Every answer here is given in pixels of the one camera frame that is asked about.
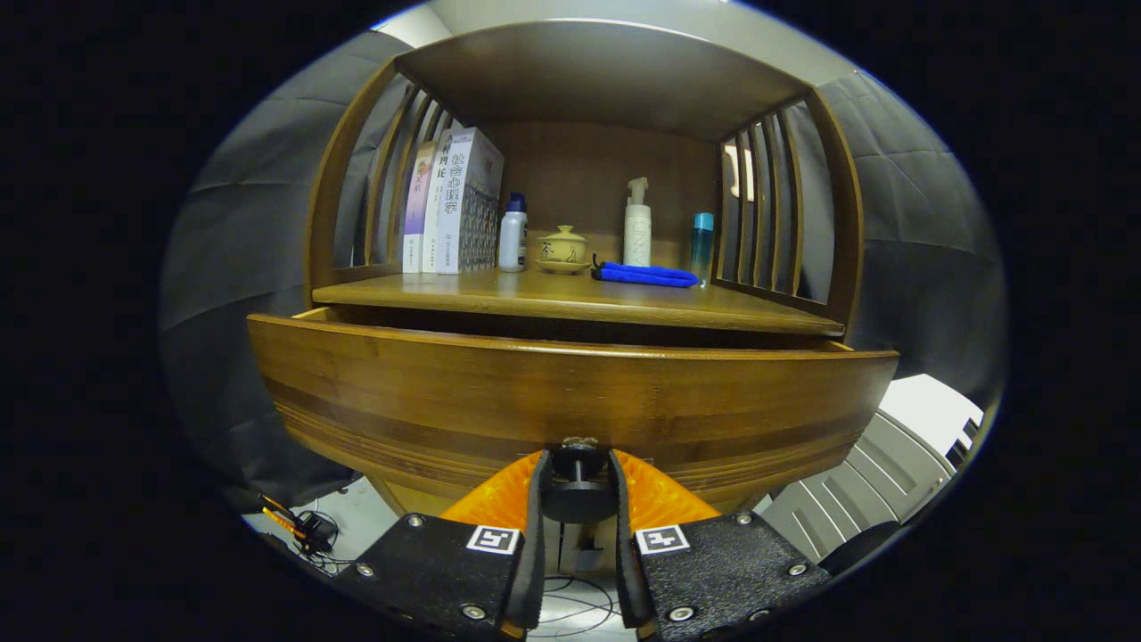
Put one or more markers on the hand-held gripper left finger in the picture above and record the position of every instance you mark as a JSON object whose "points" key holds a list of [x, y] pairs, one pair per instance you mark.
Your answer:
{"points": [[535, 553]]}

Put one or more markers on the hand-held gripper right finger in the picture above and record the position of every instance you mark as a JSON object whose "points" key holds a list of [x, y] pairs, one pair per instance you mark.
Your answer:
{"points": [[621, 553]]}

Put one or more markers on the black drawer knob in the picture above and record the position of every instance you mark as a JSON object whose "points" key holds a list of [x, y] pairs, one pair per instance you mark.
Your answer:
{"points": [[578, 499]]}

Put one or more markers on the wooden countertop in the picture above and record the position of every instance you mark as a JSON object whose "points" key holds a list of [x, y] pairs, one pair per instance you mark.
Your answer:
{"points": [[535, 299]]}

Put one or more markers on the wooden cabinet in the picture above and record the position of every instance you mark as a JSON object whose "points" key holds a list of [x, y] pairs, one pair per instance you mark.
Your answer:
{"points": [[588, 169]]}

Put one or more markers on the black power adapter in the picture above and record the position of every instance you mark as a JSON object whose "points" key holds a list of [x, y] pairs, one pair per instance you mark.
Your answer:
{"points": [[317, 531]]}

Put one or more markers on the blue cloth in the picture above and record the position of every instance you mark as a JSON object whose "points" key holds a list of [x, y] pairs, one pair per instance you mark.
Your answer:
{"points": [[646, 275]]}

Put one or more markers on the yellow lidded teacup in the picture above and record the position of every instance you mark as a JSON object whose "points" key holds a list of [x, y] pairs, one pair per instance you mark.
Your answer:
{"points": [[563, 248]]}

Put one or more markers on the white bottle blue cap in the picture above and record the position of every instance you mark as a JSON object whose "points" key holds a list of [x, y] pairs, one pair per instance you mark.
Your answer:
{"points": [[513, 241]]}

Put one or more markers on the teal bottle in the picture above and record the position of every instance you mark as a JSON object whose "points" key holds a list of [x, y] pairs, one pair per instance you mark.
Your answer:
{"points": [[702, 250]]}

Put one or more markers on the white pump bottle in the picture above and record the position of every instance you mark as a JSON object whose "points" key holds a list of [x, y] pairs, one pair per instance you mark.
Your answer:
{"points": [[636, 236]]}

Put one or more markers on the purple book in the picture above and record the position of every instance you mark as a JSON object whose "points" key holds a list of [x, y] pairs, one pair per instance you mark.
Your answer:
{"points": [[417, 214]]}

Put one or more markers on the white patterned book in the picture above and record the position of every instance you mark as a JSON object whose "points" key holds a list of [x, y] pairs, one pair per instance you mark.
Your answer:
{"points": [[472, 178]]}

